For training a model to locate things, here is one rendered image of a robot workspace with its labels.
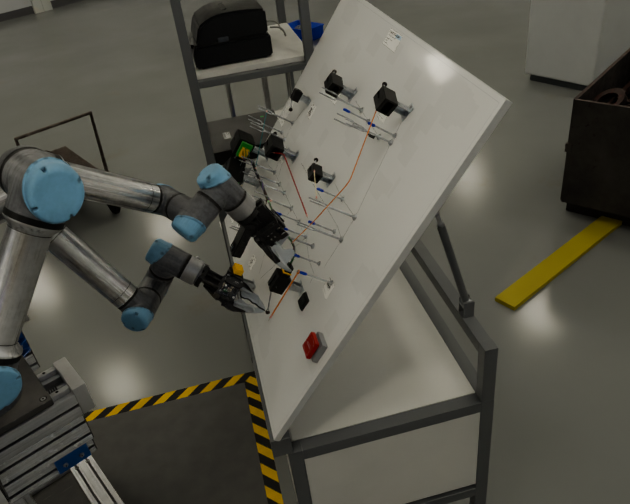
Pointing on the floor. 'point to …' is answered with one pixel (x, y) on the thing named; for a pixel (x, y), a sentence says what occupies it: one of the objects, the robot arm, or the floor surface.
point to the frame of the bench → (376, 429)
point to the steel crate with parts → (612, 143)
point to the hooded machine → (579, 38)
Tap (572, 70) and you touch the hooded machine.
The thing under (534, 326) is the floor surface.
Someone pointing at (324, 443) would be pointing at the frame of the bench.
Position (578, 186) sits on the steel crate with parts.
